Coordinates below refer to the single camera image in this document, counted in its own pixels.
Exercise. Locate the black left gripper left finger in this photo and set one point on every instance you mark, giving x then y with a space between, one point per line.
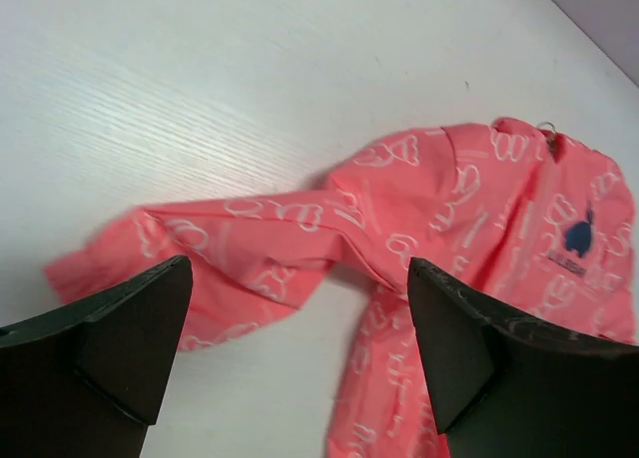
88 379

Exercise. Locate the pink bear print jacket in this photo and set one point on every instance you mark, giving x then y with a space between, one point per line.
526 215

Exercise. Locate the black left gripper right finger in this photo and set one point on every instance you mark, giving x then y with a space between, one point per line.
504 383

